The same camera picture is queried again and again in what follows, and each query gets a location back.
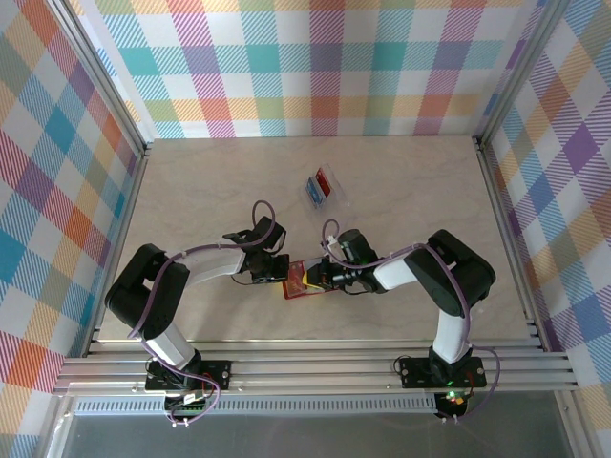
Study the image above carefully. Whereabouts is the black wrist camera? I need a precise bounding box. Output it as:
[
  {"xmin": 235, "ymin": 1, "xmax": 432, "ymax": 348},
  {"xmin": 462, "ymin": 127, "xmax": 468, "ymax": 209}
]
[
  {"xmin": 324, "ymin": 227, "xmax": 376, "ymax": 266},
  {"xmin": 222, "ymin": 216, "xmax": 287, "ymax": 254}
]

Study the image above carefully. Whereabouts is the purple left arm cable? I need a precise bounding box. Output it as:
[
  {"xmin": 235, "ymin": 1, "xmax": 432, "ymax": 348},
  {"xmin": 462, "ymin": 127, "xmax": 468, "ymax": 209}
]
[{"xmin": 127, "ymin": 199, "xmax": 277, "ymax": 426}]

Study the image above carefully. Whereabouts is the slotted grey cable duct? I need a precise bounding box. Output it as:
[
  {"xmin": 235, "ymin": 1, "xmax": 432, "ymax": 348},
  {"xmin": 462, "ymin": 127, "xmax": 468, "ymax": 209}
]
[{"xmin": 71, "ymin": 399, "xmax": 438, "ymax": 416}]

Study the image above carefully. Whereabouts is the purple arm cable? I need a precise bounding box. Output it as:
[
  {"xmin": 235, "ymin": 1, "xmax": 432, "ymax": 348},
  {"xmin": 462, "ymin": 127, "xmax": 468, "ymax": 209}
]
[
  {"xmin": 320, "ymin": 218, "xmax": 501, "ymax": 425},
  {"xmin": 127, "ymin": 199, "xmax": 277, "ymax": 426}
]

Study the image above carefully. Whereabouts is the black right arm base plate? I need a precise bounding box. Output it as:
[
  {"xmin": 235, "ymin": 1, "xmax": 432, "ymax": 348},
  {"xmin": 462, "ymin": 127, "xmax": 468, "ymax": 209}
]
[{"xmin": 399, "ymin": 356, "xmax": 487, "ymax": 388}]

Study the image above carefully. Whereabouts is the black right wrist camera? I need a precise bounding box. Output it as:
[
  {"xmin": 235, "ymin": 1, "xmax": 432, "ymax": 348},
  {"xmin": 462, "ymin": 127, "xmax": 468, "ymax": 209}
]
[{"xmin": 324, "ymin": 227, "xmax": 376, "ymax": 266}]

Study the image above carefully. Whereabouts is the red card tray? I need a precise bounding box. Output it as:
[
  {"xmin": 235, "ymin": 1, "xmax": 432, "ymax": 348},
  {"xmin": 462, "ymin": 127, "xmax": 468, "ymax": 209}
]
[{"xmin": 282, "ymin": 259, "xmax": 338, "ymax": 302}]

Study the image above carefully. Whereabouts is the red yellow credit card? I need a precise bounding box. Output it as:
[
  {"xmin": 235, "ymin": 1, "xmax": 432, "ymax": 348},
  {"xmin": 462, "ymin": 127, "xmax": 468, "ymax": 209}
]
[{"xmin": 286, "ymin": 261, "xmax": 307, "ymax": 290}]

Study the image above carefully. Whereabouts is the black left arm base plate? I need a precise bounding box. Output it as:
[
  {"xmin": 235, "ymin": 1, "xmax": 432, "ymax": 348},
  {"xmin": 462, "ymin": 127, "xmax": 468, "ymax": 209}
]
[{"xmin": 145, "ymin": 360, "xmax": 233, "ymax": 391}]

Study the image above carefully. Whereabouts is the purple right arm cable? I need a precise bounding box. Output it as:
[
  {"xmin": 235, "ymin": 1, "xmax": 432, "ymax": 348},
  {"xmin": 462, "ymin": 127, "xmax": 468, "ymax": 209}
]
[{"xmin": 320, "ymin": 218, "xmax": 501, "ymax": 425}]

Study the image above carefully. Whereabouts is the aluminium frame post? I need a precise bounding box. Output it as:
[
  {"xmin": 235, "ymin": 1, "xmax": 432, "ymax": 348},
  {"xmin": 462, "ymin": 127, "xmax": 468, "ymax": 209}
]
[
  {"xmin": 476, "ymin": 0, "xmax": 574, "ymax": 144},
  {"xmin": 47, "ymin": 0, "xmax": 147, "ymax": 158}
]

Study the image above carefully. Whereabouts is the aluminium mounting rail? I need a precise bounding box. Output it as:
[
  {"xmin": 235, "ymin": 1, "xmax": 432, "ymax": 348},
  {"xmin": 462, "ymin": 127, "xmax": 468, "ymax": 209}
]
[{"xmin": 52, "ymin": 338, "xmax": 581, "ymax": 395}]

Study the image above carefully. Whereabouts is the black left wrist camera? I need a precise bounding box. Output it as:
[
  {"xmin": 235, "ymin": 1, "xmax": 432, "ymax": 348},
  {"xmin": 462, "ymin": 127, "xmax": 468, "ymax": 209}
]
[{"xmin": 222, "ymin": 216, "xmax": 287, "ymax": 254}]

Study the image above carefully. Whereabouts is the blue credit card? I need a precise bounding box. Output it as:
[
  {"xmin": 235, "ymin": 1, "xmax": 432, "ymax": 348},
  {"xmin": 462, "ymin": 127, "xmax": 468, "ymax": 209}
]
[{"xmin": 305, "ymin": 176, "xmax": 326, "ymax": 208}]

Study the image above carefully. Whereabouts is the clear plastic card holder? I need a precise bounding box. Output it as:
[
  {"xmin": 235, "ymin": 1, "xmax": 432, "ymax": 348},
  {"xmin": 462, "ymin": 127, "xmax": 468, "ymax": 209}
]
[{"xmin": 299, "ymin": 162, "xmax": 352, "ymax": 221}]

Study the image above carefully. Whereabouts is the aluminium side rail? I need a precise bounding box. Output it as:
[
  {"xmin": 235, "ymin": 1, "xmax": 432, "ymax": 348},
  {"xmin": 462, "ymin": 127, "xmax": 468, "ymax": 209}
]
[
  {"xmin": 474, "ymin": 136, "xmax": 549, "ymax": 353},
  {"xmin": 84, "ymin": 142, "xmax": 153, "ymax": 358}
]

